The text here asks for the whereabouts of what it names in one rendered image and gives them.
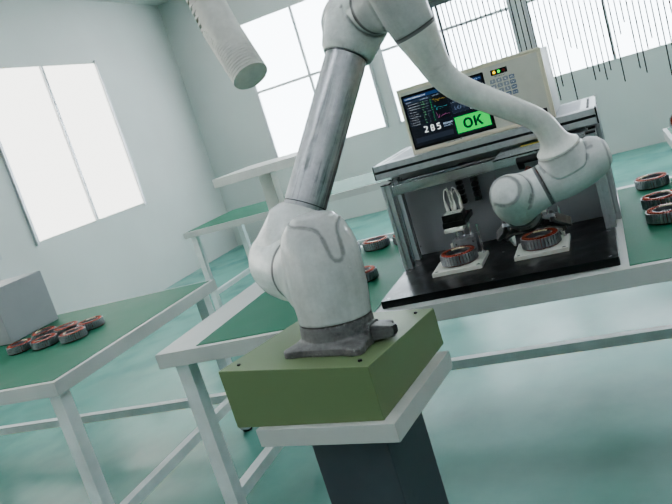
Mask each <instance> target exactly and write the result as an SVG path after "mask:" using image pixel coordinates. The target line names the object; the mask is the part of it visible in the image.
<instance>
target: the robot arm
mask: <svg viewBox="0 0 672 504"><path fill-rule="evenodd" d="M321 28H322V47H323V51H324V53H325V56H324V60H323V63H322V67H321V70H320V74H319V78H318V81H317V85H316V88H315V92H314V95H313V99H312V103H311V106H310V110H309V113H308V117H307V120H306V124H305V128H304V131H303V135H302V138H301V142H300V145H299V149H298V153H297V156H296V160H295V163H294V167H293V170H292V174H291V178H290V181H289V185H288V188H287V192H286V195H285V199H284V202H281V203H279V204H277V205H276V206H274V207H273V208H272V209H271V210H270V211H269V214H268V216H267V218H266V220H265V223H264V225H263V227H262V229H261V231H260V233H259V235H258V237H257V239H256V240H255V241H254V242H253V244H252V246H251V249H250V252H249V269H250V272H251V275H252V277H253V279H254V280H255V282H256V283H257V284H258V286H259V287H260V288H261V289H263V290H264V291H265V292H267V293H268V294H270V295H272V296H274V297H276V298H278V299H281V300H284V301H289V303H290V304H291V306H292V307H294V309H295V312H296V315H297V318H298V322H299V326H300V334H301V339H300V340H299V341H298V342H297V343H296V344H295V345H293V346H291V347H290V348H288V349H286V350H285V351H284V356H285V359H295V358H304V357H327V356H351V357H354V356H360V355H362V354H364V353H365V352H366V349H367V348H368V347H369V346H371V345H372V344H373V343H374V342H375V341H376V340H380V339H385V338H389V337H393V336H396V335H397V332H398V327H397V324H395V323H394V321H393V320H389V319H388V320H378V319H374V316H373V313H372V310H371V305H370V298H369V289H368V283H367V278H366V273H365V268H364V264H363V260H362V256H361V252H360V249H359V245H358V242H357V239H356V237H355V235H354V233H353V232H352V230H351V228H350V227H349V225H348V224H347V223H346V221H345V220H344V219H343V218H342V217H341V216H339V215H337V214H336V213H334V212H333V211H328V210H326V209H327V205H328V202H329V198H330V195H331V191H332V187H333V184H334V180H335V176H336V173H337V169H338V165H339V162H340V158H341V155H342V151H343V147H344V144H345V140H346V136H347V133H348V129H349V125H350V122H351V118H352V115H353V111H354V107H355V104H356V100H357V96H358V93H359V89H360V86H361V82H362V78H363V75H364V71H365V67H366V66H367V65H369V64H370V63H371V62H372V61H373V60H374V58H375V56H376V54H377V52H378V50H379V48H380V46H381V44H382V43H383V41H384V39H385V38H386V36H387V34H388V33H389V35H390V36H391V37H392V39H393V40H394V42H395V43H396V44H397V46H398V47H399V48H400V49H401V50H402V51H403V52H404V53H405V55H406V56H407V57H408V58H409V59H410V60H411V61H412V63H413V64H414V65H415V66H416V67H417V69H418V70H419V71H420V72H421V74H422V75H423V76H424V77H425V78H426V79H427V81H428V82H429V83H430V84H431V85H432V86H433V87H434V88H435V89H437V90H438V91H439V92H440V93H442V94H443V95H445V96H446V97H448V98H449V99H451V100H453V101H455V102H457V103H460V104H462V105H465V106H468V107H470V108H473V109H476V110H479V111H482V112H484V113H487V114H490V115H493V116H496V117H499V118H501V119H504V120H507V121H510V122H513V123H516V124H518V125H521V126H523V127H525V128H527V129H529V130H530V131H532V132H533V133H534V134H535V135H536V137H537V139H538V141H539V144H540V149H539V152H538V154H537V158H538V165H536V166H534V167H532V168H530V169H528V170H526V171H523V172H520V173H515V174H507V175H503V176H501V177H499V178H498V179H496V180H495V181H494V182H493V184H492V186H491V188H490V192H489V199H490V203H491V206H492V208H493V210H494V212H495V213H496V215H497V216H498V217H499V218H500V219H501V220H502V225H501V226H500V228H499V229H498V230H497V232H496V235H497V241H501V240H502V239H504V240H506V241H510V242H511V243H512V244H513V245H514V246H517V244H516V238H515V235H516V234H517V233H522V232H524V233H528V232H531V231H534V230H535V229H536V228H545V227H554V228H559V230H560V232H561V233H562V235H563V236H565V235H566V234H565V230H567V226H572V225H573V224H572V219H571V216H568V215H564V214H560V213H557V212H555V211H553V210H550V211H549V213H548V214H547V215H543V214H541V212H542V211H544V210H545V209H547V208H548V207H550V206H552V205H553V204H555V203H557V202H559V201H562V200H565V199H568V198H570V197H572V196H574V195H576V194H578V193H580V192H581V191H583V190H585V189H586V188H588V187H590V186H591V185H593V184H594V183H596V182H597V181H598V180H600V179H601V178H602V177H603V176H604V175H605V174H606V173H607V172H608V171H609V169H610V166H611V164H612V160H613V159H612V155H611V151H610V149H609V147H608V144H607V143H606V141H605V140H603V139H601V138H599V137H595V136H587V137H584V138H582V139H581V138H579V137H578V135H577V134H571V133H568V132H567V131H565V130H564V128H563V127H562V126H561V125H560V124H559V123H558V121H557V120H556V119H555V118H554V117H553V116H552V115H550V114H549V113H548V112H546V111H545V110H543V109H542V108H540V107H538V106H536V105H534V104H532V103H530V102H527V101H525V100H523V99H520V98H518V97H515V96H513V95H510V94H508V93H505V92H503V91H500V90H498V89H495V88H493V87H491V86H488V85H486V84H483V83H481V82H478V81H476V80H474V79H472V78H470V77H468V76H466V75H464V74H463V73H462V72H460V71H459V70H458V69H457V68H456V67H455V66H454V65H453V63H452V62H451V60H450V58H449V56H448V53H447V51H446V48H445V46H444V43H443V40H442V37H441V34H440V32H439V29H438V25H437V22H436V20H435V17H434V15H433V13H432V11H431V8H430V6H429V4H428V1H427V0H328V2H327V3H326V5H325V7H324V9H323V12H322V16H321ZM536 170H537V171H536ZM537 172H538V173H537ZM541 179H542V180H541ZM542 181H543V182H542ZM545 186H546V187H545ZM546 188H547V189H546ZM550 195H551V196H550ZM551 197H552V198H551ZM554 202H555V203H554Z"/></svg>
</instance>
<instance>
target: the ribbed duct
mask: <svg viewBox="0 0 672 504"><path fill-rule="evenodd" d="M186 2H187V4H188V5H189V8H190V10H191V11H192V14H193V16H194V17H195V20H196V22H197V23H198V26H199V28H200V29H201V32H202V34H203V36H204V37H205V39H206V41H207V42H208V44H209V46H210V47H211V49H212V50H213V52H214V54H215V55H216V57H217V58H218V60H219V62H220V63H221V65H222V66H223V68H224V70H225V71H226V73H227V74H228V76H229V78H230V79H231V81H232V82H233V84H234V86H235V87H236V88H237V89H240V90H245V89H249V88H252V87H254V86H256V85H257V84H259V83H260V82H261V81H262V80H263V79H264V77H265V76H266V74H267V66H266V64H265V63H264V61H263V60H262V58H261V57H260V55H259V54H258V52H257V50H256V49H255V47H254V46H253V44H252V43H251V41H250V40H249V38H248V37H247V35H246V33H245V32H244V31H243V29H242V27H241V26H240V24H239V23H238V21H237V20H236V18H235V16H234V14H233V12H232V11H231V9H230V7H229V5H228V3H227V2H226V0H186Z"/></svg>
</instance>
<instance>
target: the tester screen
mask: <svg viewBox="0 0 672 504"><path fill-rule="evenodd" d="M403 101H404V105H405V108H406V112H407V115H408V119H409V123H410V126H411V130H412V133H413V137H414V141H415V144H416V147H419V146H423V145H427V144H430V143H434V142H437V141H441V140H445V139H448V138H452V137H456V136H459V135H463V134H466V133H470V132H474V131H477V130H481V129H485V128H488V127H492V126H493V123H492V125H489V126H485V127H481V128H478V129H474V130H470V131H467V132H463V133H460V134H458V131H457V128H456V124H455V120H454V118H455V117H459V116H462V115H466V114H469V113H473V112H476V111H479V110H476V109H473V108H472V109H468V110H465V111H461V112H458V113H455V114H453V111H452V108H451V104H453V103H456V102H455V101H453V100H451V99H449V98H448V97H446V96H445V95H443V94H442V93H440V92H439V91H438V90H437V89H435V90H431V91H428V92H425V93H421V94H418V95H415V96H412V97H408V98H405V99H403ZM440 121H441V123H442V127H443V129H441V130H437V131H434V132H430V133H427V134H424V131H423V126H426V125H430V124H433V123H436V122H440ZM449 129H453V130H454V134H451V135H447V136H444V137H440V138H437V139H433V140H429V141H426V142H422V143H419V144H417V141H416V139H417V138H421V137H424V136H428V135H432V134H435V133H439V132H442V131H446V130H449Z"/></svg>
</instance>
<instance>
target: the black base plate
mask: <svg viewBox="0 0 672 504"><path fill-rule="evenodd" d="M572 224H573V225H572V226H567V230H565V232H566V234H568V233H570V236H571V239H570V248H569V251H566V252H561V253H556V254H551V255H546V256H541V257H536V258H531V259H526V260H521V261H516V262H515V261H514V256H515V253H516V250H517V247H518V244H520V243H521V242H520V238H521V237H522V236H523V235H524V234H526V233H522V234H518V235H515V238H516V244H517V246H514V245H513V244H512V243H511V242H510V241H506V240H504V239H502V240H501V241H497V239H494V240H489V241H485V242H483V245H484V249H485V251H487V250H489V255H488V258H487V260H486V262H485V264H484V266H483V268H481V269H476V270H471V271H466V272H461V273H456V274H450V275H445V276H440V277H435V278H433V277H432V273H433V272H434V270H435V269H436V267H437V266H438V264H439V263H440V262H441V260H440V255H441V254H442V253H443V252H444V251H447V250H449V249H447V250H443V251H438V252H433V253H428V254H424V255H422V258H421V259H420V260H415V261H414V263H415V267H414V268H413V269H408V270H406V271H405V272H404V274H403V275H402V276H401V278H400V279H399V280H398V281H397V283H396V284H395V285H394V286H393V288H392V289H391V290H390V291H389V293H388V294H387V295H386V296H385V298H384V299H383V300H382V302H381V304H382V308H383V309H387V308H392V307H398V306H403V305H408V304H414V303H419V302H424V301H430V300H435V299H441V298H446V297H451V296H457V295H462V294H467V293H473V292H478V291H484V290H489V289H494V288H500V287H505V286H510V285H516V284H521V283H527V282H532V281H537V280H543V279H548V278H553V277H559V276H564V275H570V274H575V273H580V272H586V271H591V270H596V269H602V268H607V267H612V266H618V265H621V263H620V255H619V247H618V239H617V231H616V227H610V228H608V229H606V226H605V222H604V217H603V216H602V217H597V218H593V219H588V220H583V221H579V222H574V223H572Z"/></svg>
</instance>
